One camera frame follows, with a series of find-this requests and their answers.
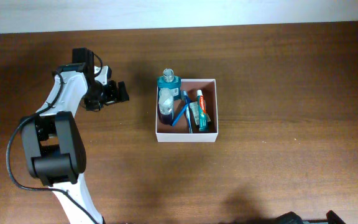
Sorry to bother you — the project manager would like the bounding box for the purple foaming soap pump bottle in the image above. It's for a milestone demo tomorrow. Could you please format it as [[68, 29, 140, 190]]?
[[158, 88, 175, 125]]

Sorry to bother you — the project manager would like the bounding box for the blue Listerine mouthwash bottle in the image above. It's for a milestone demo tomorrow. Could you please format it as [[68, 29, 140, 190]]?
[[157, 68, 181, 101]]

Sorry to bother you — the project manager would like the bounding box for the blue white toothbrush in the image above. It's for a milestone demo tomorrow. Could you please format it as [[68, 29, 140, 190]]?
[[181, 90, 193, 134]]

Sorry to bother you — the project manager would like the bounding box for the green white wipes packet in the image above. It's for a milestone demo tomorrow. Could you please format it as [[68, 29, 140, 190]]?
[[190, 101, 200, 126]]

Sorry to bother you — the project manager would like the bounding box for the Colgate toothpaste tube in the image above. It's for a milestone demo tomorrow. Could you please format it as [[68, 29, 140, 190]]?
[[196, 90, 208, 133]]

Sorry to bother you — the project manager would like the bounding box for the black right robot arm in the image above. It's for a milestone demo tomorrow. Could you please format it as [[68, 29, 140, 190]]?
[[273, 210, 346, 224]]

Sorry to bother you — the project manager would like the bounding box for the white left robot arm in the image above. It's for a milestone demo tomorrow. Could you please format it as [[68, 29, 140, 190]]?
[[17, 63, 129, 223]]

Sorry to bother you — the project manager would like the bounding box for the pink cardboard box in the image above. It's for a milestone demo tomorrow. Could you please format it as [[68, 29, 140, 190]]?
[[155, 79, 219, 142]]

